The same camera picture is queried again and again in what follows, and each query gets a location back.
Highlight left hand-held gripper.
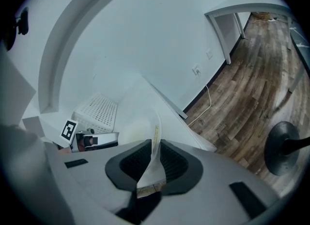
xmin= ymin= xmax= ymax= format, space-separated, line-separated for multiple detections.
xmin=59 ymin=119 xmax=121 ymax=154

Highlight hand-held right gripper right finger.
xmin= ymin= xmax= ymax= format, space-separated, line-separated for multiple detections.
xmin=140 ymin=139 xmax=280 ymax=225

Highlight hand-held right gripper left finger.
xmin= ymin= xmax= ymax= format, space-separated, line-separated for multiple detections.
xmin=52 ymin=139 xmax=153 ymax=225

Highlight white round plate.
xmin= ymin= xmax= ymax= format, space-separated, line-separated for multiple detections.
xmin=118 ymin=106 xmax=168 ymax=192

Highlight round black marble table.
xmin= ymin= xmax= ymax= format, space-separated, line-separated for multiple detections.
xmin=263 ymin=18 xmax=310 ymax=177

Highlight white perforated basket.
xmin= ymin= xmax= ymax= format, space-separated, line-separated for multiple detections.
xmin=71 ymin=92 xmax=119 ymax=135

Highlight person's light green sweatshirt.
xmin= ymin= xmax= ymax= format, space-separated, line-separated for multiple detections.
xmin=0 ymin=37 xmax=76 ymax=225

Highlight cardboard box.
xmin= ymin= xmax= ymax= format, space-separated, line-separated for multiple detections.
xmin=251 ymin=12 xmax=271 ymax=21

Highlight white desk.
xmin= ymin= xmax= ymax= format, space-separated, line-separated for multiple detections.
xmin=204 ymin=2 xmax=306 ymax=94

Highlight white floor cable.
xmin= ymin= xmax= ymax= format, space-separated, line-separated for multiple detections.
xmin=187 ymin=85 xmax=213 ymax=126

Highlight black head mount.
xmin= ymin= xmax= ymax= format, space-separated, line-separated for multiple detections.
xmin=0 ymin=23 xmax=17 ymax=52

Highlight black head-worn camera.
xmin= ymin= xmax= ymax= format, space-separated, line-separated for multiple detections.
xmin=14 ymin=7 xmax=30 ymax=36

